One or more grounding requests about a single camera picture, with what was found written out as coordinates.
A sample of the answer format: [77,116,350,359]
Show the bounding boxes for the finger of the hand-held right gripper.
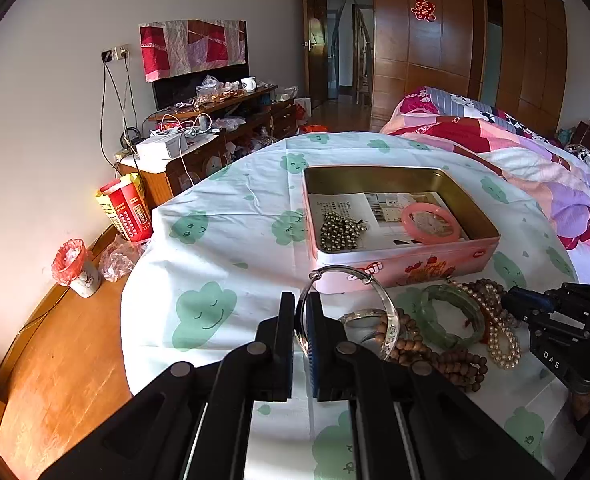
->
[545,281,590,313]
[501,285,563,325]

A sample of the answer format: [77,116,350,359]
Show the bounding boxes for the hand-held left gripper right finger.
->
[307,291,556,480]

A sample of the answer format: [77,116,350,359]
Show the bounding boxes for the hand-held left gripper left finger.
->
[37,291,296,480]

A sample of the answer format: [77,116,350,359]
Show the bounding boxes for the dark brown bead bracelet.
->
[450,279,520,331]

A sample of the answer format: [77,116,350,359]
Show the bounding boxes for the thin silver bangle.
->
[339,309,386,330]

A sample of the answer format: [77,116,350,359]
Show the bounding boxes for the pink tin box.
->
[302,165,502,295]

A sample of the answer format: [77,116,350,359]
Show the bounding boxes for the brown wooden bead necklace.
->
[375,310,490,394]

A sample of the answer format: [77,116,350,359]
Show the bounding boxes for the green jade bangle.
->
[415,284,486,349]

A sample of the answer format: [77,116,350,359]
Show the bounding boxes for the white cloud-print tablecloth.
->
[120,131,580,480]

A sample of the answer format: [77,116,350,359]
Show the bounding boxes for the printed paper sheets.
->
[309,192,470,253]

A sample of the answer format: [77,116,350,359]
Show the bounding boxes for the pink patchwork quilt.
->
[380,86,590,286]

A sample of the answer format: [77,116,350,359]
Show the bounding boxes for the pink bangle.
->
[401,202,462,245]

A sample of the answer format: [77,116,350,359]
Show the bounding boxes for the clear plastic bag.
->
[99,234,148,282]

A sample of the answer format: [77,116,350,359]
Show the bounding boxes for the wooden television cabinet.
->
[115,85,298,211]

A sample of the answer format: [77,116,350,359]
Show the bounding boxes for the red yellow carton box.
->
[95,172,154,244]

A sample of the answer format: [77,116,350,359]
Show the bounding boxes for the white bin with red bag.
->
[51,239,102,299]

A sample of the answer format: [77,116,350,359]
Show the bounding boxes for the white cardboard box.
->
[136,132,220,162]

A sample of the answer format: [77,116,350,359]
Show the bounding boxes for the black television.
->
[152,20,250,111]

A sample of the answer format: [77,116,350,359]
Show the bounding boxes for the brown wooden wardrobe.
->
[370,0,570,137]

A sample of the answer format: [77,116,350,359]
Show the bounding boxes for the brown wooden door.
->
[302,0,328,109]

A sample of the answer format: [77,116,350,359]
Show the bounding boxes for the red paper decoration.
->
[410,0,437,23]

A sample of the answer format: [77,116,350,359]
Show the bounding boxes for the metal bead string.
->
[320,211,370,254]

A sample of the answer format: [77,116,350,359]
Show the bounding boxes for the white charging cables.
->
[161,112,212,182]

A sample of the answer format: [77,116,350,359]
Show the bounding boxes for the black power cables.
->
[100,59,140,162]

